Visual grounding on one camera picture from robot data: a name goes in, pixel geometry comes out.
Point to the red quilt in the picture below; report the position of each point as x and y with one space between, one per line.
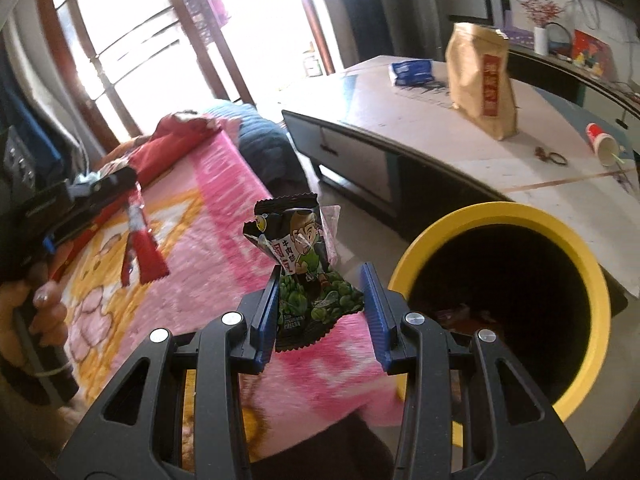
175 136

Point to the person left hand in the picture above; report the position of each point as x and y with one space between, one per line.
48 323

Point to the coffee table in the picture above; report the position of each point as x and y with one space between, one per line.
584 194

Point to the red candy wrapper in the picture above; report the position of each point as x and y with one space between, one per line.
141 245

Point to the pink cartoon blanket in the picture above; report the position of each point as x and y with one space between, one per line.
196 211

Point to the blue tissue pack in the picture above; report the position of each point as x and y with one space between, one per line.
411 73

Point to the white vase red flowers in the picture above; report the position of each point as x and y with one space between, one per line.
541 13

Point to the green pea snack packet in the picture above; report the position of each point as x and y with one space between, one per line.
313 295

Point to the tv cabinet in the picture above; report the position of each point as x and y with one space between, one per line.
578 86

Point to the yellow rimmed trash bin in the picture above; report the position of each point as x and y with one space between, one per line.
526 275

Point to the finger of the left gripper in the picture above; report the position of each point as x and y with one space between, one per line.
102 189
66 221

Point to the red paper cup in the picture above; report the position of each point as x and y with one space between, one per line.
604 146

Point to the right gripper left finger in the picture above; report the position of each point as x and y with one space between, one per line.
261 312

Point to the red picture box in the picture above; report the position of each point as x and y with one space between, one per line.
592 54

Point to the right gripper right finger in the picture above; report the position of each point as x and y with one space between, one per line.
384 311

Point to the brown paper bag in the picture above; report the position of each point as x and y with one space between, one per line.
479 85

